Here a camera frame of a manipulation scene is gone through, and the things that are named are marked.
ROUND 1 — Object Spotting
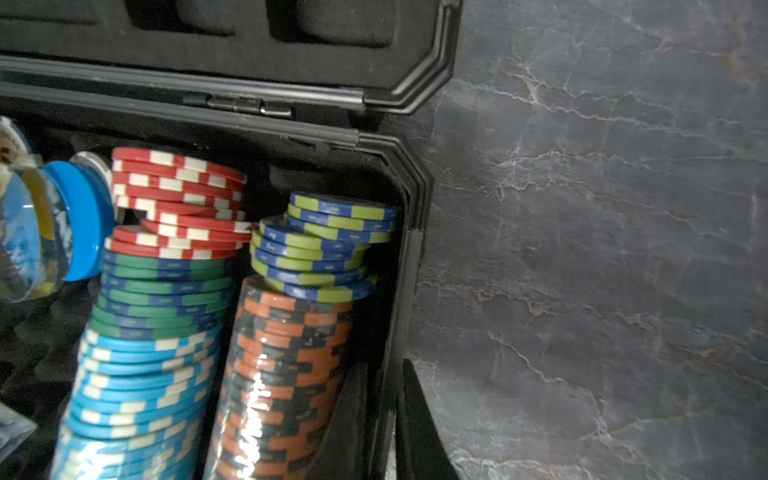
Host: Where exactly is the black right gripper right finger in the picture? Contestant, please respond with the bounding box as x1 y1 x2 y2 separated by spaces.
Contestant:
395 359 459 480

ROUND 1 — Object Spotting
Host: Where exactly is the blue dealer button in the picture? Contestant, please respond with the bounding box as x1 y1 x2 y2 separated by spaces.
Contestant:
43 161 116 282

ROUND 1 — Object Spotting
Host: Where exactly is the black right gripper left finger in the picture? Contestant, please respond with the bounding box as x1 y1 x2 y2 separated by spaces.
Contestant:
306 363 368 480

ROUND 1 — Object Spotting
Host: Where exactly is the black plastic poker case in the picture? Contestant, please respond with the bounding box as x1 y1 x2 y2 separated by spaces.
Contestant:
1 1 462 479

